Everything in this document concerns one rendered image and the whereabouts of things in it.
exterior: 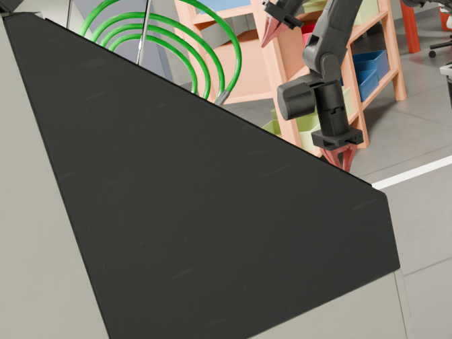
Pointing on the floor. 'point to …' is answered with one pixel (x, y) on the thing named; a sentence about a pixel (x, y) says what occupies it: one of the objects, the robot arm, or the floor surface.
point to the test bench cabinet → (354, 315)
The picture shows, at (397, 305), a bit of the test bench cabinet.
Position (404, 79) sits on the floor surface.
